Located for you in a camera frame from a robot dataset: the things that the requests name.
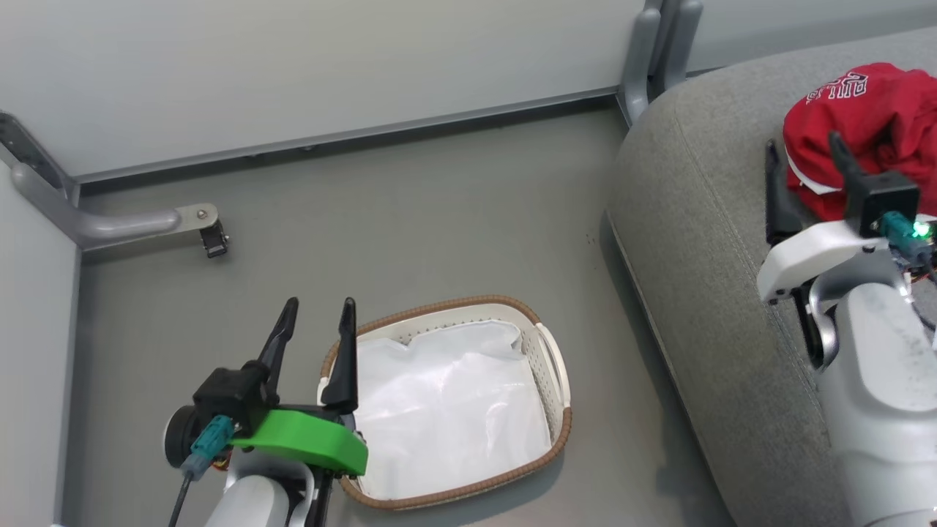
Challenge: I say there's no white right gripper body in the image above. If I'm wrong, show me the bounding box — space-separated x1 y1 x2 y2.
757 217 894 304

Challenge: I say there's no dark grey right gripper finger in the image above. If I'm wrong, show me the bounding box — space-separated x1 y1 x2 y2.
828 130 868 220
764 139 807 247

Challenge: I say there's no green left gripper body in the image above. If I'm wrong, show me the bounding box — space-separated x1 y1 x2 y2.
229 407 370 476

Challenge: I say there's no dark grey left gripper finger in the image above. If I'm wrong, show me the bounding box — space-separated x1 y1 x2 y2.
256 296 299 405
320 296 360 413

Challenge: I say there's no red basketball jersey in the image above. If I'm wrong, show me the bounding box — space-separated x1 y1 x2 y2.
782 62 937 223

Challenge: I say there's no grey fabric sofa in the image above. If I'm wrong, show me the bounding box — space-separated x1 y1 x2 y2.
606 28 937 527

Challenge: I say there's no white cloth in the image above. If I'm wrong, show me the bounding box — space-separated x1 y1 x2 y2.
355 320 553 502

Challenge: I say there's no black caster wheel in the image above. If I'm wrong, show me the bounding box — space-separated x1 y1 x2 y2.
200 222 229 258

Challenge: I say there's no long grey partition foot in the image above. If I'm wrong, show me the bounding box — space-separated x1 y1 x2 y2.
11 162 219 250

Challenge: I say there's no white laundry basket brown rim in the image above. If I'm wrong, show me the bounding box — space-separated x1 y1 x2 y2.
317 295 573 511

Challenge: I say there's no teal-plug right camera cable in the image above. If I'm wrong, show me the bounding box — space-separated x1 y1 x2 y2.
878 211 937 290

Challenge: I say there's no teal-plug camera cable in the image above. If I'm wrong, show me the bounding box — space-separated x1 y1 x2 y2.
878 211 937 290
167 415 236 527

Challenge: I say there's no teal-plug left camera cable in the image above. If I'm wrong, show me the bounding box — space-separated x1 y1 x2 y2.
167 415 236 527

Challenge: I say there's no grey aluminium partition rail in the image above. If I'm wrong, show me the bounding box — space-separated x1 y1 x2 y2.
77 86 623 193

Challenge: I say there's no grey aluminium partition post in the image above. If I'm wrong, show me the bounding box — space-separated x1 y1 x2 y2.
643 0 683 45

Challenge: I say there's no grey corner post with bracket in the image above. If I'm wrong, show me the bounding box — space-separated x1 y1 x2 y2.
0 110 80 207

